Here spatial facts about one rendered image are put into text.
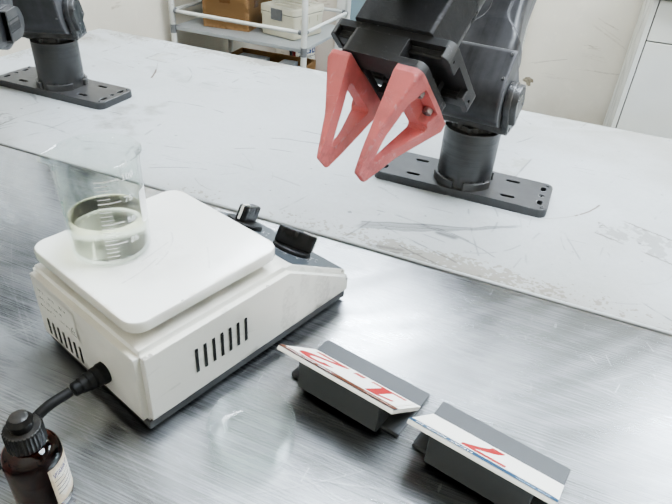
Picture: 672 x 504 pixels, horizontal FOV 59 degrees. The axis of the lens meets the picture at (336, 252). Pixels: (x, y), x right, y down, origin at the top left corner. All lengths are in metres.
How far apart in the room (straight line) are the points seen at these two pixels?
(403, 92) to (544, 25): 2.86
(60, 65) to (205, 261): 0.59
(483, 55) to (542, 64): 2.66
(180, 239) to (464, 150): 0.35
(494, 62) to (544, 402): 0.34
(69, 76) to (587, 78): 2.72
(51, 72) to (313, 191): 0.45
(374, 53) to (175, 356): 0.24
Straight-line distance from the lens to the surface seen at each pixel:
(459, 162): 0.67
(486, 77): 0.62
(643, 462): 0.45
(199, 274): 0.39
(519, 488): 0.37
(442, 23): 0.43
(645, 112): 2.74
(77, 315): 0.41
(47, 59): 0.95
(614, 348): 0.53
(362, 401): 0.39
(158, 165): 0.73
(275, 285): 0.42
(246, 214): 0.50
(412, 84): 0.41
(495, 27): 0.66
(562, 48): 3.27
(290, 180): 0.69
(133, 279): 0.39
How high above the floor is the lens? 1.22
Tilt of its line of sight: 34 degrees down
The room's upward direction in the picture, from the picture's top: 4 degrees clockwise
